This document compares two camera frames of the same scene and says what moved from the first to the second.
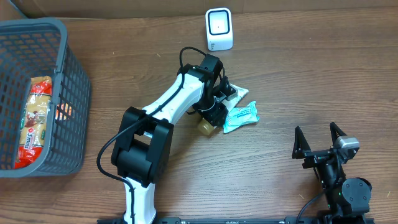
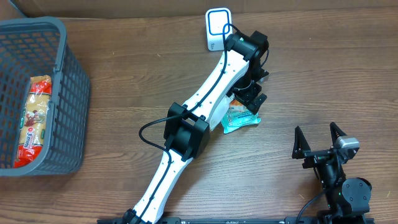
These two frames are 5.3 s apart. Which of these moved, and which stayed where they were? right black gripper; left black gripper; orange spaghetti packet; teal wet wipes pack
Moved: left black gripper
Stayed: right black gripper; teal wet wipes pack; orange spaghetti packet
